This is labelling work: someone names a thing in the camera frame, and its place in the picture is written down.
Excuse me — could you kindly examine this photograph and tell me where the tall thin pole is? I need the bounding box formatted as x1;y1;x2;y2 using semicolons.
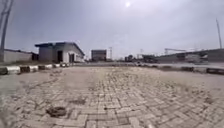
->
215;18;223;50

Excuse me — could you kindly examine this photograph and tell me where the black and white striped kerb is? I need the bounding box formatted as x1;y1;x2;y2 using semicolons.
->
0;62;73;76

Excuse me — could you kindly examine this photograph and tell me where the dark square building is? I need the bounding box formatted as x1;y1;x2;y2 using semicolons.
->
90;49;108;62

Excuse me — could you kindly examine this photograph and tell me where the grey brick paved path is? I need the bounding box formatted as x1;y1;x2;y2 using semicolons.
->
0;65;224;128

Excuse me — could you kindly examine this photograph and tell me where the long grey building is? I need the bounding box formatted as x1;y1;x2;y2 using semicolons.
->
154;48;224;64

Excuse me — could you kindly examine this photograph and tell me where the low grey wall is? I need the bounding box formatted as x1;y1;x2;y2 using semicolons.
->
2;48;38;64

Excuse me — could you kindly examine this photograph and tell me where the dark striped kerb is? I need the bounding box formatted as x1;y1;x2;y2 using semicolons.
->
134;62;224;76

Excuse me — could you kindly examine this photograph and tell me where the grey building with blue roof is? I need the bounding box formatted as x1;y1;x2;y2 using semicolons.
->
34;41;86;64

